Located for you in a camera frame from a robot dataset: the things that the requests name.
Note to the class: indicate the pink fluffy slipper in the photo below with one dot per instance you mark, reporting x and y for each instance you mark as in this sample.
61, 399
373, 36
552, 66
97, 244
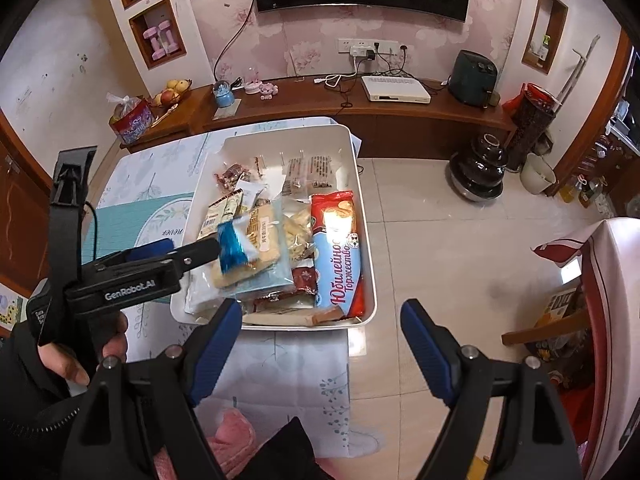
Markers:
232, 440

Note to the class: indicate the blue foil snack packet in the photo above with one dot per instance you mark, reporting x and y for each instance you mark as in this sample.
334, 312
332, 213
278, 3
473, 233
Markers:
235, 245

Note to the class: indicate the white plastic bin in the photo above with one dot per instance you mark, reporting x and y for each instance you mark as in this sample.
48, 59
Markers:
350, 160

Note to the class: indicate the person's left forearm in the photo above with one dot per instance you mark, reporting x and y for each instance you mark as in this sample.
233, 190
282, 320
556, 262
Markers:
30, 410

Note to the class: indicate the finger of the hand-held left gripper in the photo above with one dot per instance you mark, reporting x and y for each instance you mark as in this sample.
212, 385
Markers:
197, 256
150, 250

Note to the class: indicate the blue snow globe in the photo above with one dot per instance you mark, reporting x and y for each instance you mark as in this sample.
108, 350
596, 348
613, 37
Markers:
222, 95

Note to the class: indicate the dark red snowflake packet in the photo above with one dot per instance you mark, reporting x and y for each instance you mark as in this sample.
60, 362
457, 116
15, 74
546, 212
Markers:
302, 280

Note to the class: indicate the red and blue biscuit packet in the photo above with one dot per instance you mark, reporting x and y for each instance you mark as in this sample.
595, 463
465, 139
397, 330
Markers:
337, 255

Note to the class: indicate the tall red and black vase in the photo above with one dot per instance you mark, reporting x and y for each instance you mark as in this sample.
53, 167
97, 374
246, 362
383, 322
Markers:
532, 120

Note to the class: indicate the red and blue gift bag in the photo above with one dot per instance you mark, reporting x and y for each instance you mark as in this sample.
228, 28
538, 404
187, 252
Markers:
131, 122

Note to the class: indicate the beige striped snack packet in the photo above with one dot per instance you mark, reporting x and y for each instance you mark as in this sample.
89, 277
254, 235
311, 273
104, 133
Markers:
220, 212

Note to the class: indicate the person's dark trouser leg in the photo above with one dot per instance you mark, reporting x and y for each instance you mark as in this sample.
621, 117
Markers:
280, 455

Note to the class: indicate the white wall socket strip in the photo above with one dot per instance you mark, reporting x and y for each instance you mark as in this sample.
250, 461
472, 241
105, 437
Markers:
372, 46

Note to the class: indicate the white bucket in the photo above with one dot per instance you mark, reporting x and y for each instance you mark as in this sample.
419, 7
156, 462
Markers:
537, 175

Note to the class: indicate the red and white chair cover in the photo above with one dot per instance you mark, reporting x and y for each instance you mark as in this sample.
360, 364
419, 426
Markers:
615, 310

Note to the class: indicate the group of bottles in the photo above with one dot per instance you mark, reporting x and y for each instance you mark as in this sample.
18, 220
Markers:
580, 191

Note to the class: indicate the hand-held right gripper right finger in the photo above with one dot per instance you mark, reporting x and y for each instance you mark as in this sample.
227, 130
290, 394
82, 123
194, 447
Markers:
427, 355

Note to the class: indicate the pink dumbbell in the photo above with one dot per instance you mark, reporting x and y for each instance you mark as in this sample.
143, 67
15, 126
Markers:
154, 42
170, 37

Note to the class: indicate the small pink toy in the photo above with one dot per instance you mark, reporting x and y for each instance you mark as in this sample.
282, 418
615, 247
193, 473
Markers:
269, 91

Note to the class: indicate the bag of small wrapped candies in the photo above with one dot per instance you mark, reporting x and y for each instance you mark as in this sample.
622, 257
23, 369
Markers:
231, 175

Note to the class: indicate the light blue bread packet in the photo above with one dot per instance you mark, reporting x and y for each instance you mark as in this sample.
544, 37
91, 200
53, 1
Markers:
267, 260

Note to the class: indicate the long beige snack packet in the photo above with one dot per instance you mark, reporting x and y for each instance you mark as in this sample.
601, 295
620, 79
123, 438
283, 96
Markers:
290, 317

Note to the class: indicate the wooden television cabinet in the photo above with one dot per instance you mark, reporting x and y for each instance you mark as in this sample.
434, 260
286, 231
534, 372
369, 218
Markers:
310, 120

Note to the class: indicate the pink and white music box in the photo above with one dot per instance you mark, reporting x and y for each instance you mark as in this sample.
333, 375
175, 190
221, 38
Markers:
253, 85

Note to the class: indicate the bowl of fruit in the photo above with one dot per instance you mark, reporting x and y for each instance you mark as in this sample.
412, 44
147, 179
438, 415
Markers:
171, 92

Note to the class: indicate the person's left hand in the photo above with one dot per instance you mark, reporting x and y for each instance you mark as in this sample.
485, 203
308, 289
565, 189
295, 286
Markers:
115, 335

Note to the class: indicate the teal striped placemat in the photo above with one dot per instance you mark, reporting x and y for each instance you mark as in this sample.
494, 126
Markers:
125, 225

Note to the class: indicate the dark green air fryer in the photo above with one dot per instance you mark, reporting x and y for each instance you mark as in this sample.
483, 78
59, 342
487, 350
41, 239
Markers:
472, 77

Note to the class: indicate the white set-top box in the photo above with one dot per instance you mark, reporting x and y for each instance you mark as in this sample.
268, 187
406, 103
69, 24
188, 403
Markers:
395, 89

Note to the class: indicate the black ceramic jar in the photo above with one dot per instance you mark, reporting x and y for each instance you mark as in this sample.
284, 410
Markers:
477, 170

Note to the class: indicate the clear packet with printed label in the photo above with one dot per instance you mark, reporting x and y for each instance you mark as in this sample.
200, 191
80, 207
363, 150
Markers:
310, 172

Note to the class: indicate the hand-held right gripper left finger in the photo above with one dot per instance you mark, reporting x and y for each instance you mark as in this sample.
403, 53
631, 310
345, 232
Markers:
217, 355

